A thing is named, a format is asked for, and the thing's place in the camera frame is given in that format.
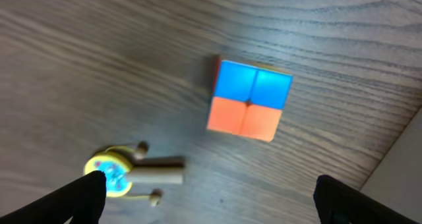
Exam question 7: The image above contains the multicolour puzzle cube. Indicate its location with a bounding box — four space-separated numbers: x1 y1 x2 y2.
206 56 293 142

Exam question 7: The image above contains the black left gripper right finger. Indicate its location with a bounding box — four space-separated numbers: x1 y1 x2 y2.
313 175 417 224

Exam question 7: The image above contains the white box with pink interior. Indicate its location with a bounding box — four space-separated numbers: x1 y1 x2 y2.
361 111 422 223

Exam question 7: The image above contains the small rattle drum toy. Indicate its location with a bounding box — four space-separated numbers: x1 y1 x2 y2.
83 142 185 207

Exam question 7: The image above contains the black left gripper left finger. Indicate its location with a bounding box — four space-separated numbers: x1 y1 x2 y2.
1 171 106 224

